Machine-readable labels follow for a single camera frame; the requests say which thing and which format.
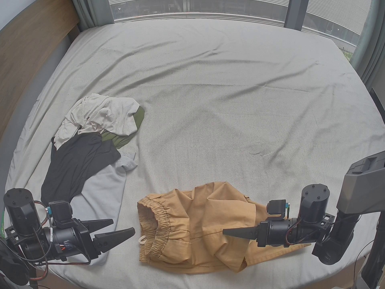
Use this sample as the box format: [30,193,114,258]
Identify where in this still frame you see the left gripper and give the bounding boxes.
[49,219,135,260]

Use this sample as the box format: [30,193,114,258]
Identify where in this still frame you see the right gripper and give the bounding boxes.
[256,218,298,248]

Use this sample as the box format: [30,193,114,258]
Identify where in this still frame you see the tan shorts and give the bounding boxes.
[137,182,312,274]

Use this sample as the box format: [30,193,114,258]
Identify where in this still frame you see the bed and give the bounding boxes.
[0,0,385,289]

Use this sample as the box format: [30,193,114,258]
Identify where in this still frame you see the pale grey garment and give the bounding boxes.
[68,151,138,266]

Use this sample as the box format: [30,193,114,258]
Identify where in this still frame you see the black garment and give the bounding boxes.
[41,132,122,206]

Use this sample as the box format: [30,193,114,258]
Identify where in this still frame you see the green garment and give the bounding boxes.
[101,106,145,150]

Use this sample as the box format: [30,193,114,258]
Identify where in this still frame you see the white garment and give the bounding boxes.
[54,93,141,149]

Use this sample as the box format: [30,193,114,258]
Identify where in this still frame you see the blue-green curtain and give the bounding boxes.
[65,0,116,30]
[350,0,385,90]

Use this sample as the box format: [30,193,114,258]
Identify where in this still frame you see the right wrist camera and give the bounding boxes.
[266,199,289,221]

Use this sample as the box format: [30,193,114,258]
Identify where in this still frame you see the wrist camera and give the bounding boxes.
[266,199,289,221]
[48,201,74,227]

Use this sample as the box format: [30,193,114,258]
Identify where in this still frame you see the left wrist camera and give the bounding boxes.
[48,201,74,227]

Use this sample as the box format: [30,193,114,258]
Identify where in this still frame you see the black cable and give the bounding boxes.
[12,247,91,267]

